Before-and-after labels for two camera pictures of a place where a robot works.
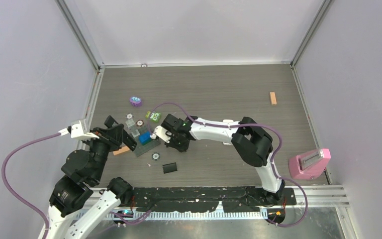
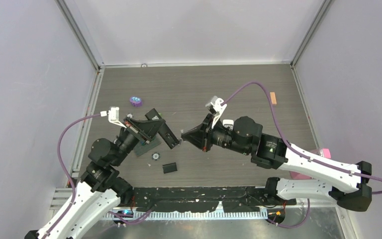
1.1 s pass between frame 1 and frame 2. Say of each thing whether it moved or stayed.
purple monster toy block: stayed
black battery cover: stayed
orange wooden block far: stayed
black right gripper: moved
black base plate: stayed
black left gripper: moved
